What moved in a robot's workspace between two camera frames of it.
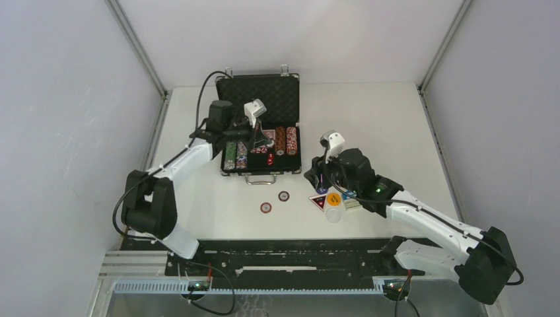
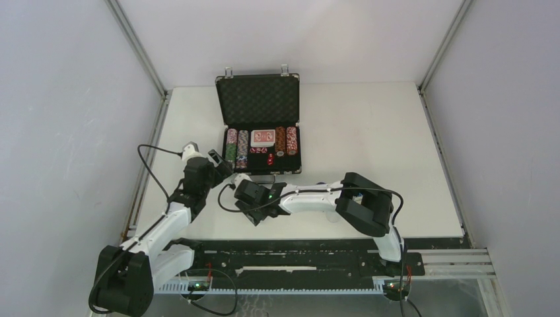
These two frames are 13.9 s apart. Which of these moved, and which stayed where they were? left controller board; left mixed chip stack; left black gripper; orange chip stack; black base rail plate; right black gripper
Moved: right black gripper; left black gripper
Stayed: left mixed chip stack; black base rail plate; left controller board; orange chip stack
